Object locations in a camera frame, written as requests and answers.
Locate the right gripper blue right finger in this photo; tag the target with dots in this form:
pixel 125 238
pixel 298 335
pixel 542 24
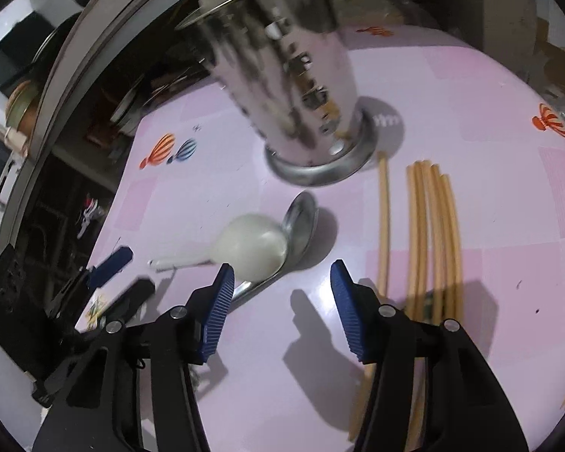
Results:
pixel 355 306

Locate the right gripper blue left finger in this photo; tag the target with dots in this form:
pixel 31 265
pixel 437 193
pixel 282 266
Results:
pixel 219 300

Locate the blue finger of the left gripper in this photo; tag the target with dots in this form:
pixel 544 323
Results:
pixel 102 273
pixel 127 304

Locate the stainless steel spoon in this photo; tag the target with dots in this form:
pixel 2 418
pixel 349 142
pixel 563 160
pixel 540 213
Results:
pixel 299 225

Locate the lone bamboo chopstick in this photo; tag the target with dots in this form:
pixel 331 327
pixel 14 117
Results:
pixel 358 411

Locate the steel perforated utensil holder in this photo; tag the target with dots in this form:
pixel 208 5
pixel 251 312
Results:
pixel 285 65

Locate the brown ceramic bowl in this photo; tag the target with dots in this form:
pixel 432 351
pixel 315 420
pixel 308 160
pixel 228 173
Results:
pixel 22 107

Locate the black box appliance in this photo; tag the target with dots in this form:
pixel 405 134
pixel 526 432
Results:
pixel 18 48

